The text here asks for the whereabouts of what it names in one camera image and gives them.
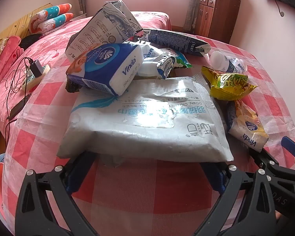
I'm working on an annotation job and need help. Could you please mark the yellow tissue pack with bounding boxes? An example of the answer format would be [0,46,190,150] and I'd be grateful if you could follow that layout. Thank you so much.
[226,100,269,153]

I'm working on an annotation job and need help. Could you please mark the brown wooden cabinet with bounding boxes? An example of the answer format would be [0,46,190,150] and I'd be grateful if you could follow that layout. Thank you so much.
[195,0,241,43]

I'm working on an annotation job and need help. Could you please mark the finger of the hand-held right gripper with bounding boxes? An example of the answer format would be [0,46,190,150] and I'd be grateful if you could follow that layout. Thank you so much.
[247,146,295,185]
[281,136,295,170]

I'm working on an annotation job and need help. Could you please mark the white wet wipes packet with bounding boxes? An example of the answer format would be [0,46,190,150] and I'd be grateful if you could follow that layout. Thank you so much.
[56,73,234,163]

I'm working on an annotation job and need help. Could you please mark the white and blue milk carton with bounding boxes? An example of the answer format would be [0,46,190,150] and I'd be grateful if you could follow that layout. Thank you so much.
[65,0,144,62]

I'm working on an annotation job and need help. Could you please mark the thin white cable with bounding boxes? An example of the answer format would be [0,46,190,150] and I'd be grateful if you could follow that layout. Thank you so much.
[0,67,24,104]

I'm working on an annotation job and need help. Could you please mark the small white plastic bottle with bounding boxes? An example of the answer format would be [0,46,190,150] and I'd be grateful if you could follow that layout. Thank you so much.
[210,50,248,74]

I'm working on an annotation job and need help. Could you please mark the green and silver snack wrapper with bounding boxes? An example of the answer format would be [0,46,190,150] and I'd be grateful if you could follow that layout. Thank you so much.
[157,53,193,79]

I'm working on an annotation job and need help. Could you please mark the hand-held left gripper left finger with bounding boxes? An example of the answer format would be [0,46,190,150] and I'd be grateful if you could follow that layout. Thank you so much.
[15,151,104,236]

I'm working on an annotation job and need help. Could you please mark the dark blue flattened carton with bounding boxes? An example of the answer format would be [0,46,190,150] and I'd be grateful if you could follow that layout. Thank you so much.
[138,29,211,58]

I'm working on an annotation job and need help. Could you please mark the yellow snack wrapper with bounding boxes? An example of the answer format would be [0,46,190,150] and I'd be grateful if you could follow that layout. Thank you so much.
[201,66,260,101]

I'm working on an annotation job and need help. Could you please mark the black charger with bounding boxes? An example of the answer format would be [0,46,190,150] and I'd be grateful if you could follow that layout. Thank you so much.
[28,59,43,78]

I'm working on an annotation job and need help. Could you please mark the blue tissue pack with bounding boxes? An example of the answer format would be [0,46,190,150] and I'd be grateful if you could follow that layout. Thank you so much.
[66,43,143,96]

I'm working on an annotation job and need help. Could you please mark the black garment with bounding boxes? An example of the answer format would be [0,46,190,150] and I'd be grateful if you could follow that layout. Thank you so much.
[18,34,43,50]

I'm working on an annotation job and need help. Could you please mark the white plastic wrapper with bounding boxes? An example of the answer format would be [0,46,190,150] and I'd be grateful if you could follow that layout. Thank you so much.
[137,42,177,78]

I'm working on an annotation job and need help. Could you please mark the cream power strip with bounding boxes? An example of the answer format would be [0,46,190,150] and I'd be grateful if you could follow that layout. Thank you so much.
[22,64,51,91]

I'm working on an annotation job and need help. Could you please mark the yellow headboard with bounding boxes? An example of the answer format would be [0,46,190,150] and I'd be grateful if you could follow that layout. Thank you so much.
[4,4,52,41]

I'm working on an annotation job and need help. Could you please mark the black television cable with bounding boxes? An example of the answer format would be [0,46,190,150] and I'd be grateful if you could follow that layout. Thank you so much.
[274,0,285,18]

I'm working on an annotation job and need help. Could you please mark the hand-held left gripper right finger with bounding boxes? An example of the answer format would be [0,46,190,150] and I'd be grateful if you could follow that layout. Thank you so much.
[194,161,277,236]

